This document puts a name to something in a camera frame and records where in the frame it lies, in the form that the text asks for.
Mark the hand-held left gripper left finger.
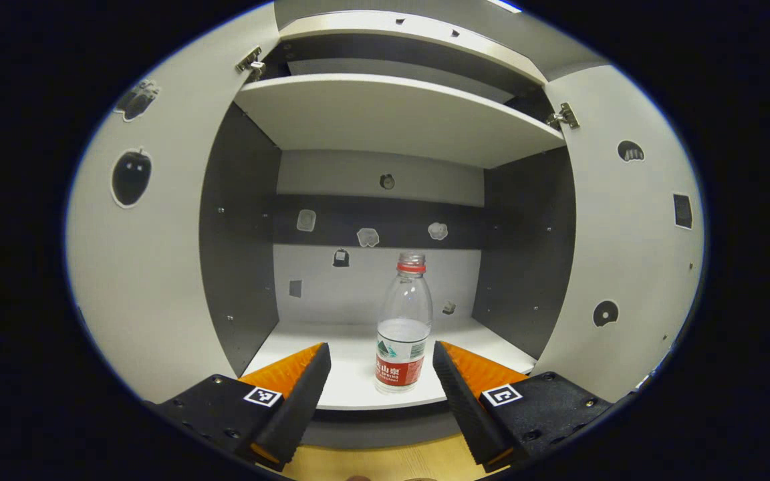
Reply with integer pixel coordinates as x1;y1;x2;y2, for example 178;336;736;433
144;343;332;472

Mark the metal door hinge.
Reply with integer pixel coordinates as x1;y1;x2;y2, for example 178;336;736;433
235;45;267;79
547;102;581;130

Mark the white cabinet door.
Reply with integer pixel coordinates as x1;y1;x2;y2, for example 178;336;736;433
64;3;282;406
533;65;707;404

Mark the white drawer front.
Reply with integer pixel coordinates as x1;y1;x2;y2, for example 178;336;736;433
273;0;610;85

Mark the clear red label water bottle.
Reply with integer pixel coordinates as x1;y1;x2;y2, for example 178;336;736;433
376;251;434;395

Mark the white and grey cabinet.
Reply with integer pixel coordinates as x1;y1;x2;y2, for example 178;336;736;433
64;0;707;450

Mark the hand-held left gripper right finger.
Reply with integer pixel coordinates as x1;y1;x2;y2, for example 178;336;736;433
433;341;617;472

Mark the white cabinet shelf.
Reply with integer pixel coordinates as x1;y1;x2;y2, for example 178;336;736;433
233;73;566;169
241;319;538;411

